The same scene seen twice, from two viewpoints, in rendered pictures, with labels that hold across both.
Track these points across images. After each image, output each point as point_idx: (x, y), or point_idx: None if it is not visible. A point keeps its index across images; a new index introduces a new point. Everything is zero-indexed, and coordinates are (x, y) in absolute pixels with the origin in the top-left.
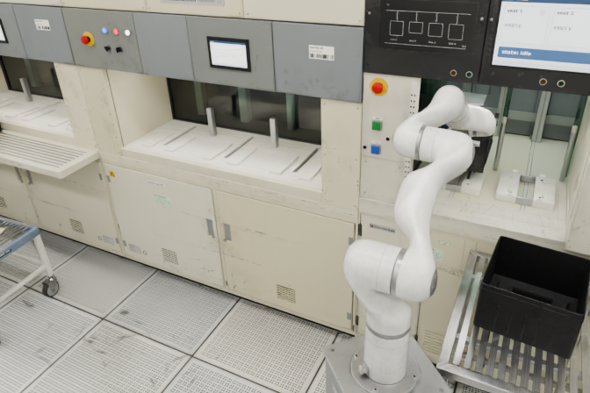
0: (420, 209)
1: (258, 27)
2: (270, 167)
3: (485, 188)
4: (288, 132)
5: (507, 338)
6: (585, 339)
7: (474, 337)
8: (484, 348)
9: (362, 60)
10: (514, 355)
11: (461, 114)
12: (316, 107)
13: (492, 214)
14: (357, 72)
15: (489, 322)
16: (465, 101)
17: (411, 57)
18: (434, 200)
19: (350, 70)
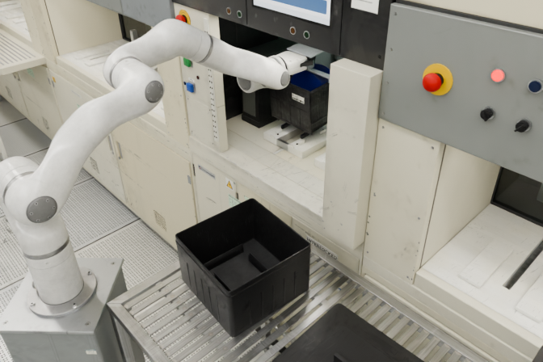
0: (65, 136)
1: None
2: None
3: (319, 152)
4: None
5: (197, 299)
6: (271, 324)
7: (169, 289)
8: (166, 301)
9: None
10: (185, 317)
11: (191, 53)
12: None
13: (292, 178)
14: (166, 1)
15: (187, 279)
16: (191, 39)
17: None
18: (91, 132)
19: None
